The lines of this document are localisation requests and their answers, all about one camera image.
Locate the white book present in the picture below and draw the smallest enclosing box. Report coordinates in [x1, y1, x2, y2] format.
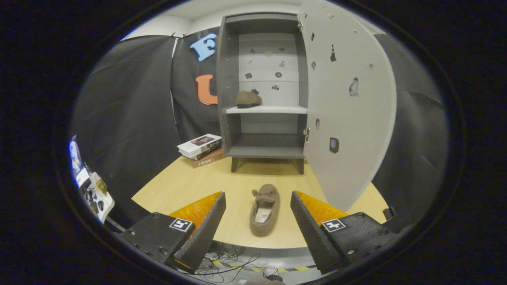
[177, 134, 223, 160]

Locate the yellow black floor tape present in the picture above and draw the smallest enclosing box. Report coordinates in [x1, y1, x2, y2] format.
[212, 259, 313, 274]

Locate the white shoe cabinet door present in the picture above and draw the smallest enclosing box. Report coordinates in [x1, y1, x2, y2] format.
[297, 0, 398, 212]

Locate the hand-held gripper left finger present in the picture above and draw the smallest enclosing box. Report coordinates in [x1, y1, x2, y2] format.
[115, 191, 227, 274]

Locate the white cluttered equipment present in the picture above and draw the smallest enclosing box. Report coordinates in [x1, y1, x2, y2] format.
[81, 162, 115, 224]

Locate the tangle of black cables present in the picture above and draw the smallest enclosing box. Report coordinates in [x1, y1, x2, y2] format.
[198, 243, 278, 277]

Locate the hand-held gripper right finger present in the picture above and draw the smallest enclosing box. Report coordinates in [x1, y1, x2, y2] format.
[290, 190, 398, 275]

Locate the brown book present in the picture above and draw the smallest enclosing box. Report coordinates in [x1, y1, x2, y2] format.
[190, 147, 225, 169]

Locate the blue lit monitor screen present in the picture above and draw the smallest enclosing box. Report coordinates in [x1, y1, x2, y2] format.
[69, 135, 86, 179]

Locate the brown fuzzy slipper shoe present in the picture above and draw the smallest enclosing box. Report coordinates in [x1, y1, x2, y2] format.
[235, 89, 263, 109]
[250, 184, 281, 237]

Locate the grey shoe cabinet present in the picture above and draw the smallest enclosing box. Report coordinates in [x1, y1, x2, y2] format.
[216, 13, 309, 175]

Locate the black backdrop cloth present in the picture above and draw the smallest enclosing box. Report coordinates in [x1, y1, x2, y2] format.
[71, 28, 450, 234]

